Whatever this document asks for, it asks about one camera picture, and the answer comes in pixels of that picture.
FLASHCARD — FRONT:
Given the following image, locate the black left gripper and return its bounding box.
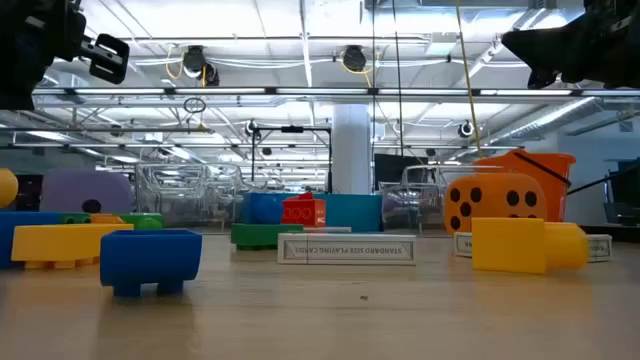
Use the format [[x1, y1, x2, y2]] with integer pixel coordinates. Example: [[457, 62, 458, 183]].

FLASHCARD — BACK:
[[0, 0, 131, 112]]

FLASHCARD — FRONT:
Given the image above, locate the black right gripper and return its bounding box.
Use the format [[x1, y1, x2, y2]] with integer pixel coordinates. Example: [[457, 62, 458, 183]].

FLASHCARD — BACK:
[[501, 0, 640, 90]]

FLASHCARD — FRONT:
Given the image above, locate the purple foam die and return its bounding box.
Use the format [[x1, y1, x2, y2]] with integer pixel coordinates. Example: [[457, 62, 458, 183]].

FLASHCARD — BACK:
[[39, 168, 134, 215]]

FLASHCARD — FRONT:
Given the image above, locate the orange foam die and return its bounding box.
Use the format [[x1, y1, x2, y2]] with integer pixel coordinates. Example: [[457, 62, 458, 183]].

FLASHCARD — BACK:
[[443, 172, 549, 237]]

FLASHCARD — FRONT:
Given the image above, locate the yellow toy block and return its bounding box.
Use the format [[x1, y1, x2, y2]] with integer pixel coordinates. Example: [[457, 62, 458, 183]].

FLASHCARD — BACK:
[[0, 168, 20, 209]]

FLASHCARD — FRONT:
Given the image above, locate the blue toy block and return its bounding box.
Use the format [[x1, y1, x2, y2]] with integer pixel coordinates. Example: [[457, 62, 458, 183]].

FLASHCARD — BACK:
[[239, 192, 287, 225]]

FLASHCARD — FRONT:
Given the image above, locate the green long brick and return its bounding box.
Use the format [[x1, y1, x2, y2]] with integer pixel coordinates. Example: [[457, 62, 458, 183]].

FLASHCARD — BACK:
[[230, 222, 305, 252]]

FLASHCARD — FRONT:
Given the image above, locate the orange-red toy brick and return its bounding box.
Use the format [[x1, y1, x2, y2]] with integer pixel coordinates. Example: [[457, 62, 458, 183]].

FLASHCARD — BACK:
[[280, 198, 328, 228]]

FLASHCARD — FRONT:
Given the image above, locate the orange pumpkin bucket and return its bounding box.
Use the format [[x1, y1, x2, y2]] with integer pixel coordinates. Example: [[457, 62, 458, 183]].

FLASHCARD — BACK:
[[472, 148, 578, 224]]

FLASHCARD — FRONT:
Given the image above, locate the dark background monitor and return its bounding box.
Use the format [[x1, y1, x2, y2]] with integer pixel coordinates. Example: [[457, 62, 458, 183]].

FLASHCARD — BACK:
[[14, 173, 45, 212]]

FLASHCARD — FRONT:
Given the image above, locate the dark laptop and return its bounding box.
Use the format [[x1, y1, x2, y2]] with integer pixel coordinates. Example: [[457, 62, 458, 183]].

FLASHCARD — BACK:
[[602, 158, 640, 227]]

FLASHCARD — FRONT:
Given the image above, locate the green toy block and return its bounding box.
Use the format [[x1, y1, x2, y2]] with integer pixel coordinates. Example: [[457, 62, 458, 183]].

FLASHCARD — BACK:
[[117, 212, 166, 232]]

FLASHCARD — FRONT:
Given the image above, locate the black monitor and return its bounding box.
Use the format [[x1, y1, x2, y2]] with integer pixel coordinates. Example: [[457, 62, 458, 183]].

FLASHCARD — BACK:
[[373, 152, 430, 192]]

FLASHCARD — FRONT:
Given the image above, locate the yellow peg block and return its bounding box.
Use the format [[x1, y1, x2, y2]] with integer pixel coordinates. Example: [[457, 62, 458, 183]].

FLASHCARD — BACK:
[[470, 216, 591, 275]]

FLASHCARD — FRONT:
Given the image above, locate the yellow-orange flat brick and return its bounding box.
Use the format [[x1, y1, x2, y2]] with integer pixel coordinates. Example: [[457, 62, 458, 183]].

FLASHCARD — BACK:
[[10, 222, 135, 271]]

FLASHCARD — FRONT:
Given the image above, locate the plastic coated card box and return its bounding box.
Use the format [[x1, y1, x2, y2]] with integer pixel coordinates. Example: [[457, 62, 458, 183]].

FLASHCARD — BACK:
[[453, 231, 614, 264]]

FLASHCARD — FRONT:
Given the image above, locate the white building column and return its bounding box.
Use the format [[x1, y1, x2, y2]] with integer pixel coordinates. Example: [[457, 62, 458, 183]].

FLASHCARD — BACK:
[[331, 103, 374, 196]]

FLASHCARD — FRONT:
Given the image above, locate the dark blue small brick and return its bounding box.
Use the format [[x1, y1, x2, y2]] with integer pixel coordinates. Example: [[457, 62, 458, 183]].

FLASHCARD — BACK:
[[99, 229, 204, 299]]

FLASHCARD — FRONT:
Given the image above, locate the teal plastic bin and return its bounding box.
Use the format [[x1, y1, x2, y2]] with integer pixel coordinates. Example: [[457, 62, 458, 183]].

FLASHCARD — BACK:
[[284, 192, 384, 233]]

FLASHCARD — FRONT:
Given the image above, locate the black cable with coil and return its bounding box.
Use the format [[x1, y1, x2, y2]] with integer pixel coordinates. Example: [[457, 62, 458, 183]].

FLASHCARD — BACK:
[[391, 0, 405, 159]]

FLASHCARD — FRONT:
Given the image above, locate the black table frame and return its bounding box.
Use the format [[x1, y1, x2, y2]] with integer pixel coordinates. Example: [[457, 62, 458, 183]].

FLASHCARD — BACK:
[[579, 223, 640, 236]]

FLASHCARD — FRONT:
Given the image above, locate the black stand frame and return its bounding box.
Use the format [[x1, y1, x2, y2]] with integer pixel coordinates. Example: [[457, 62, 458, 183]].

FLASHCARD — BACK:
[[250, 125, 333, 195]]

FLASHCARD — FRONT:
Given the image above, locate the long ceiling light rail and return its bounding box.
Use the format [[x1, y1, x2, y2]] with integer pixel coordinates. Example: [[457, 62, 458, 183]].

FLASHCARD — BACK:
[[32, 86, 640, 98]]

